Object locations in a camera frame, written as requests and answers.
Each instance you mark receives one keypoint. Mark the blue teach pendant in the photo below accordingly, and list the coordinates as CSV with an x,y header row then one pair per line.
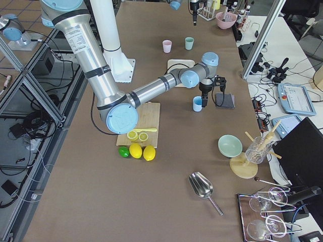
x,y
295,99

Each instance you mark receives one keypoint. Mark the upper lemon half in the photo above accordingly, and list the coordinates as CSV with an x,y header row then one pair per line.
x,y
132,135

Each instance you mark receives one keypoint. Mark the steel scoop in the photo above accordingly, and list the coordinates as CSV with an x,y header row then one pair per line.
x,y
203,188

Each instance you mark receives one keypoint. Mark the lower lemon half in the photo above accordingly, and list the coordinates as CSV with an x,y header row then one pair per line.
x,y
143,136

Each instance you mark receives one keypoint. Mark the blue plastic cup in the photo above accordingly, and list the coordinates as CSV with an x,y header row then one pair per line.
x,y
197,104

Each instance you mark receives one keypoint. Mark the black monitor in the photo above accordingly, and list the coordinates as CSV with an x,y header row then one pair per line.
x,y
301,152

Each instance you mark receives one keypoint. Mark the pink plastic cup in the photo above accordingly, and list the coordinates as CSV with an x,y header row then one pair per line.
x,y
167,46

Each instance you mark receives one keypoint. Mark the white wire cup rack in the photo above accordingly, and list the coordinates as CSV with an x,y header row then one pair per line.
x,y
207,12

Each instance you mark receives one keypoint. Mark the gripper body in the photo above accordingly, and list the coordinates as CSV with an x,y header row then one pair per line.
x,y
194,6
205,89

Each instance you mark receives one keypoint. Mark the lemon half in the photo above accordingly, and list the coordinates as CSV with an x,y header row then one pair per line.
x,y
132,135
143,136

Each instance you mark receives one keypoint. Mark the clear glass cup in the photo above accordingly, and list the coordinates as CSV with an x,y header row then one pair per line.
x,y
258,150

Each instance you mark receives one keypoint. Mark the whole lemon near board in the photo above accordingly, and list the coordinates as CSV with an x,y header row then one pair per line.
x,y
135,150

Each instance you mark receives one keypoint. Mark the wooden cup stand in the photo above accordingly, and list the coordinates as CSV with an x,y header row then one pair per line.
x,y
242,167

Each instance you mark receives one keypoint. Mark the green bowl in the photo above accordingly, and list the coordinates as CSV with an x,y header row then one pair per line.
x,y
229,146

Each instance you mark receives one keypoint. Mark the green plastic cup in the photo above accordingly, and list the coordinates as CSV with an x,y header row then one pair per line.
x,y
189,41

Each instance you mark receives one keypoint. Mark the wooden cutting board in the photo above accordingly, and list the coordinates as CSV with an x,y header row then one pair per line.
x,y
148,118

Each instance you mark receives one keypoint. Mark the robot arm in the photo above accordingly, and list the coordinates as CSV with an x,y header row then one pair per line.
x,y
117,109
175,5

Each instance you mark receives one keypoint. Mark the yellow plastic knife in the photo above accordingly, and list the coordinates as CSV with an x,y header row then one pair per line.
x,y
146,130

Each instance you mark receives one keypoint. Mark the grey folded cloth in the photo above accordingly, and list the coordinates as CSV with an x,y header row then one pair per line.
x,y
225,100

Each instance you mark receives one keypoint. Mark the wine glass rack tray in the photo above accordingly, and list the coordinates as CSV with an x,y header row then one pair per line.
x,y
261,215

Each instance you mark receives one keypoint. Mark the pink bowl with ice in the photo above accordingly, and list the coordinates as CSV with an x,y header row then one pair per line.
x,y
225,22

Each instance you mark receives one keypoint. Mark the cream rabbit tray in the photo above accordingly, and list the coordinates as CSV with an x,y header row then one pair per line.
x,y
180,66

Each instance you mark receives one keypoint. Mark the green lime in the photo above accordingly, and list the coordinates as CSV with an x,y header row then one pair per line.
x,y
124,152

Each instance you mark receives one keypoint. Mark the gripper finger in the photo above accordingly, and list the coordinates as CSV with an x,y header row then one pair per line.
x,y
204,99
194,16

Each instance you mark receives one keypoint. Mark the yellow cup on rack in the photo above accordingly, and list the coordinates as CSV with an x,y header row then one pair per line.
x,y
216,4

